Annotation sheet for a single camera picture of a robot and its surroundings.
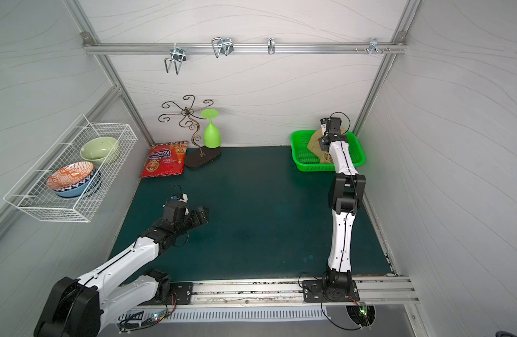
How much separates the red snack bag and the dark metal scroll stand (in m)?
0.04

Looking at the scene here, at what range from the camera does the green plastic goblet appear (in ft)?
3.02

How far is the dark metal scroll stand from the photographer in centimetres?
91

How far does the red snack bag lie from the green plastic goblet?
25 cm

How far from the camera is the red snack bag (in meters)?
1.08
